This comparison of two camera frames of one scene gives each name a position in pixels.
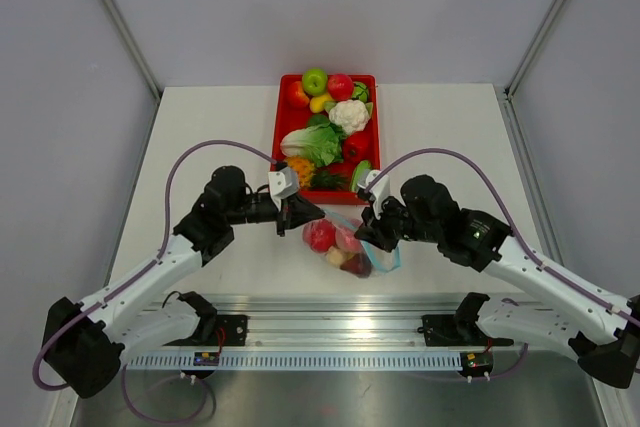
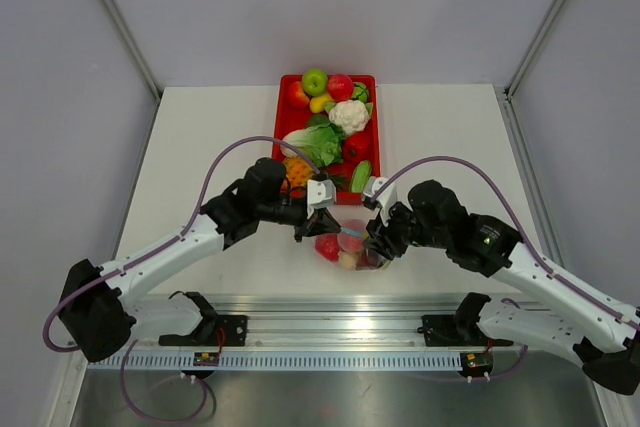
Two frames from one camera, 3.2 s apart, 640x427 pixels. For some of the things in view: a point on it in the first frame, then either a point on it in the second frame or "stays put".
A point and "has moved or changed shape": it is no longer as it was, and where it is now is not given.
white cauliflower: (351, 115) stays put
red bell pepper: (356, 146) stays put
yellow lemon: (317, 103) stays put
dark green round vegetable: (360, 92) stays put
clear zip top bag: (333, 238) has moved or changed shape
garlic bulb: (334, 256) to (348, 262)
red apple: (340, 87) stays put
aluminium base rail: (335, 326) stays put
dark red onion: (358, 264) to (368, 259)
